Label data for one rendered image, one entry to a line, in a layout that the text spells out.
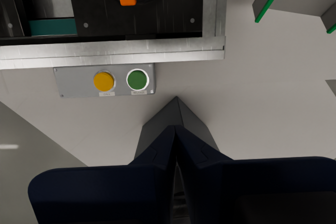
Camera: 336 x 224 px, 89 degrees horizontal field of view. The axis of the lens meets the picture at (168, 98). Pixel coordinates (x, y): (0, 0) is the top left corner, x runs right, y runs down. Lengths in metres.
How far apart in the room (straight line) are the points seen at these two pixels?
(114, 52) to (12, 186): 2.10
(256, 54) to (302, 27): 0.13
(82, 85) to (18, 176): 1.89
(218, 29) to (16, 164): 2.06
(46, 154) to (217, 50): 1.79
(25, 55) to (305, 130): 0.76
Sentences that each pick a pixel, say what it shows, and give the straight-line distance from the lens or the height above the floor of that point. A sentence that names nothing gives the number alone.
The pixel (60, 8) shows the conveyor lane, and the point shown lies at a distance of 0.46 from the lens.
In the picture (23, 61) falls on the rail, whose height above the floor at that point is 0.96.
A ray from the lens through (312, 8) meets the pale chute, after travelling 0.41.
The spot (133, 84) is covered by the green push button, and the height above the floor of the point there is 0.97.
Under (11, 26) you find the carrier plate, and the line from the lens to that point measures 0.45.
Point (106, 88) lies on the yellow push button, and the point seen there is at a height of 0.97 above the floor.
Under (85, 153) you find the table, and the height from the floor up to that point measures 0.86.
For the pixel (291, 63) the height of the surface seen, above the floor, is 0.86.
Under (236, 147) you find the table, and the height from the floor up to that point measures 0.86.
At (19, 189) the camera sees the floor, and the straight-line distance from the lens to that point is 2.35.
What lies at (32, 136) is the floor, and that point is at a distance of 1.91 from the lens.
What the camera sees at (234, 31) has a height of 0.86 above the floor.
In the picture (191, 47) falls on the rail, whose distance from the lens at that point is 0.37.
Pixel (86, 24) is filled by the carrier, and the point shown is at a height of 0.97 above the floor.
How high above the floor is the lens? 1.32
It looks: 72 degrees down
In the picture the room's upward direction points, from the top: 177 degrees clockwise
